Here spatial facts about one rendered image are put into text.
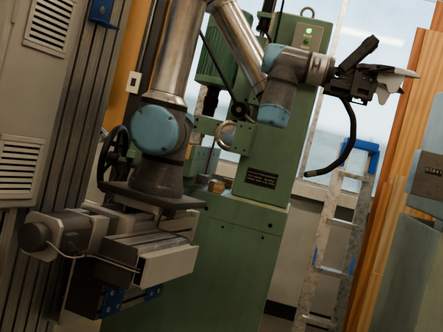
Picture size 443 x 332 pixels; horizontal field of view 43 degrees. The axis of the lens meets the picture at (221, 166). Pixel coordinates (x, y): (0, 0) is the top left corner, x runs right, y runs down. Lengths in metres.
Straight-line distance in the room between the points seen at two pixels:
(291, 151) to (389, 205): 1.27
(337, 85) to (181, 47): 0.38
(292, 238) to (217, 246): 1.54
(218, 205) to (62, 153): 0.84
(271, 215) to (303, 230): 1.54
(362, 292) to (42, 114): 2.50
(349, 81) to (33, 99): 0.70
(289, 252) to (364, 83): 2.35
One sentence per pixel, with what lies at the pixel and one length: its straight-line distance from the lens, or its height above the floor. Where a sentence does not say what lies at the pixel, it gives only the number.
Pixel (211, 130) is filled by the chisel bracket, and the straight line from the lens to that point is 2.25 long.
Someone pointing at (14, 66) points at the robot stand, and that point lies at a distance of 1.13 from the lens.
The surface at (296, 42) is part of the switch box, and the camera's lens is 2.13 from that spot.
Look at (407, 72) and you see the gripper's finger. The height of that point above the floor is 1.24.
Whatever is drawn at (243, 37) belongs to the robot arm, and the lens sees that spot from 1.49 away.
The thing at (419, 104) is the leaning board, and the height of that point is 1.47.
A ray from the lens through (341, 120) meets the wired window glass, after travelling 3.64.
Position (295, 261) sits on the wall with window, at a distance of 3.61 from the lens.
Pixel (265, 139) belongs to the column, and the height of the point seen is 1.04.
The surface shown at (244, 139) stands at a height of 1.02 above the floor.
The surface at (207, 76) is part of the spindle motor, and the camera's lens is 2.22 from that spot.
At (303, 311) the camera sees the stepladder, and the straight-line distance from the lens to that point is 2.87.
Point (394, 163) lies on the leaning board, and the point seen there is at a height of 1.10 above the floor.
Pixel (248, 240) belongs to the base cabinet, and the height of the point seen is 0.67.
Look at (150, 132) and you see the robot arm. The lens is 1.34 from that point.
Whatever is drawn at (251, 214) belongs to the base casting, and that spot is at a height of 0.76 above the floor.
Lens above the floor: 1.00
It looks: 3 degrees down
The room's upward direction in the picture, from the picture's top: 14 degrees clockwise
